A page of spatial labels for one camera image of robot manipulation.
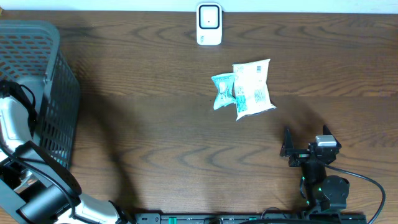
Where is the teal small snack packet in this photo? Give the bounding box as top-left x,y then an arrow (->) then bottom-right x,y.
211,73 -> 236,110

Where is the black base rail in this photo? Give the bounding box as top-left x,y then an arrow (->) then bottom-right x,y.
134,211 -> 367,224

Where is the grey plastic shopping basket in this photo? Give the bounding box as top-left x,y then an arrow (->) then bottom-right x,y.
1,20 -> 80,171

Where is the cream snack bag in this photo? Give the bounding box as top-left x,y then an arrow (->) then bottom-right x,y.
233,59 -> 276,120

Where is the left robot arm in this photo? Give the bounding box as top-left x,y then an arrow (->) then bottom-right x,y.
1,80 -> 135,223

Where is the white barcode scanner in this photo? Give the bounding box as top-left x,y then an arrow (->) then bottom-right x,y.
196,2 -> 223,45

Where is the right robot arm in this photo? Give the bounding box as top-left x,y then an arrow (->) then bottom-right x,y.
280,126 -> 349,219

